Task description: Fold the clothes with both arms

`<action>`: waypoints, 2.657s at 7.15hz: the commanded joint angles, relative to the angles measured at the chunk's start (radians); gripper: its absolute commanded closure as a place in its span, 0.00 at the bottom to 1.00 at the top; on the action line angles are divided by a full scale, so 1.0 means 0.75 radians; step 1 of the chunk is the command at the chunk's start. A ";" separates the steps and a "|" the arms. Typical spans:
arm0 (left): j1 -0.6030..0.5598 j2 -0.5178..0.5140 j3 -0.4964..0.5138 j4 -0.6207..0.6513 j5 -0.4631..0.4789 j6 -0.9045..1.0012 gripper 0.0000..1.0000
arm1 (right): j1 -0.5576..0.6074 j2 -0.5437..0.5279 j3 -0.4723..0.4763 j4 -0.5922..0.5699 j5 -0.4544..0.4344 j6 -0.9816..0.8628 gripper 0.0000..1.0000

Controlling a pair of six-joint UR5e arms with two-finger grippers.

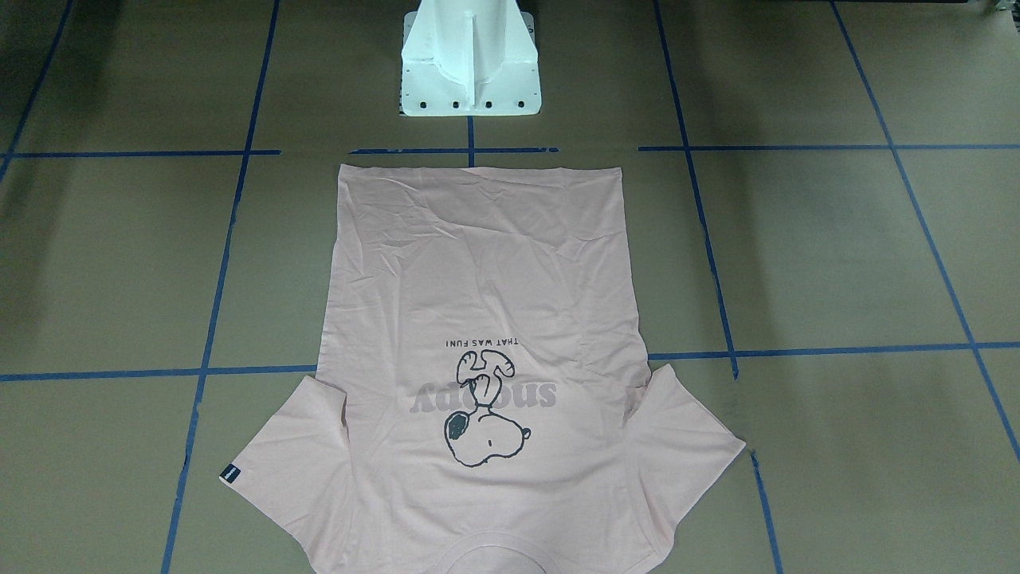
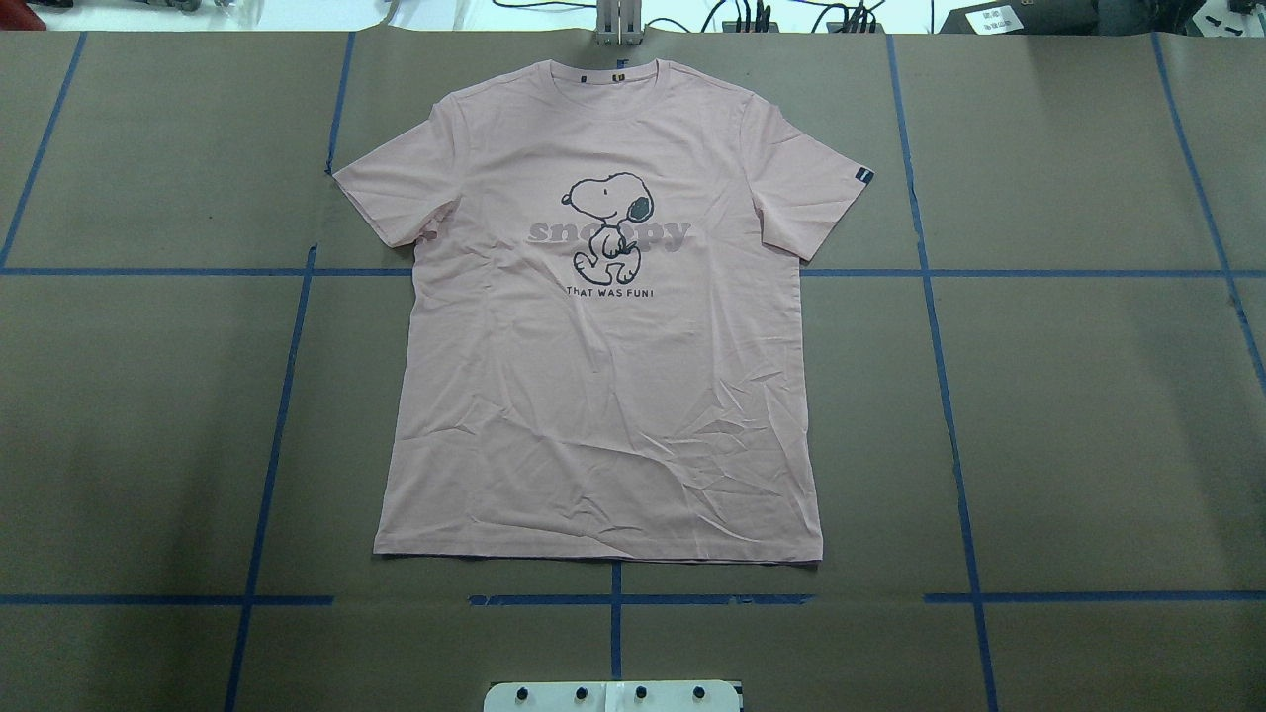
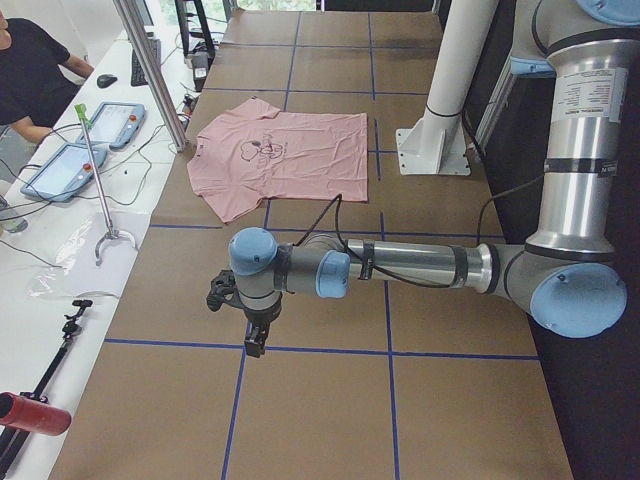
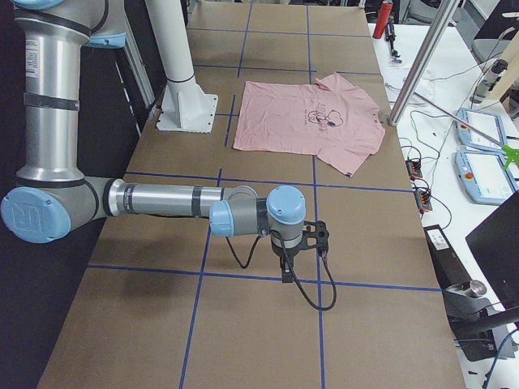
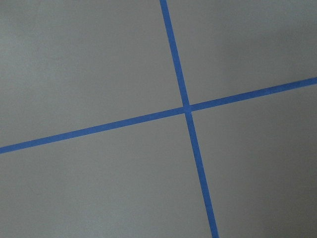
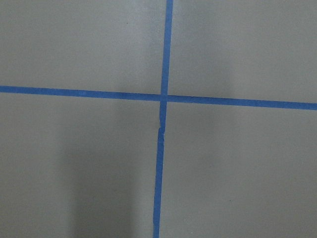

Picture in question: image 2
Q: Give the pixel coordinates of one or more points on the pink Snoopy t-shirt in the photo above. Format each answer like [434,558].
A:
[605,352]

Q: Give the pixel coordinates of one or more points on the black power strip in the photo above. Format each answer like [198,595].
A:
[798,17]

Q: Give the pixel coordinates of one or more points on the black device with label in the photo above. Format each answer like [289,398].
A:
[1036,18]

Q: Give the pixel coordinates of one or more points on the aluminium frame post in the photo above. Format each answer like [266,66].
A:
[619,22]

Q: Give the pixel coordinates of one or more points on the white mounting base plate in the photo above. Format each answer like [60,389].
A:
[617,695]

